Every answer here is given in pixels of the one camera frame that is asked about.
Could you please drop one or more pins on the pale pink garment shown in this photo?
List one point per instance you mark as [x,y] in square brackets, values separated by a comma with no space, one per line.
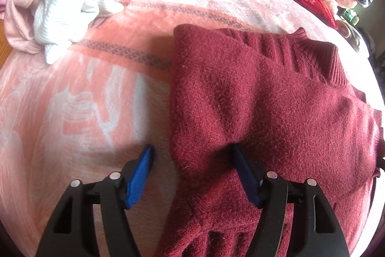
[18,19]

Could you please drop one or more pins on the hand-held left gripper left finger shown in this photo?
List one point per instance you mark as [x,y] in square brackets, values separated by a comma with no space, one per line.
[140,175]

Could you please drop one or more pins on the dark red knit sweater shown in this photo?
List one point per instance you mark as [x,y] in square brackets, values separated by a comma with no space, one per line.
[270,100]

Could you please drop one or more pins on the pink floral blanket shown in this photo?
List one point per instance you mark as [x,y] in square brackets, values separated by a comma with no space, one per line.
[75,112]

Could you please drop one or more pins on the white ribbed garment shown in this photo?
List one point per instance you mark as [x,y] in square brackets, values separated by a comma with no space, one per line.
[60,4]

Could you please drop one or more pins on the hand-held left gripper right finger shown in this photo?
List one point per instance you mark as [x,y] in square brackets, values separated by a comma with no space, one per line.
[245,175]

